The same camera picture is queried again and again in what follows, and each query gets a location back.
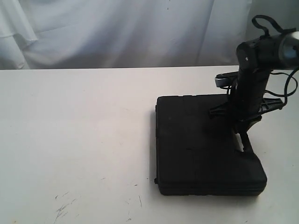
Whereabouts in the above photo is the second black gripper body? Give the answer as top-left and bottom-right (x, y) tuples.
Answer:
(209, 69), (283, 122)

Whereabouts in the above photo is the black plastic tool case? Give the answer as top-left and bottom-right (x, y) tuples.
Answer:
(155, 94), (267, 196)

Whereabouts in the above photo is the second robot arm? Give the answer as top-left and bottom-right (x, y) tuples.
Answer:
(209, 31), (299, 152)

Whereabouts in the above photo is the white backdrop curtain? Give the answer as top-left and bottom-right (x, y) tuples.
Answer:
(0, 0), (299, 70)

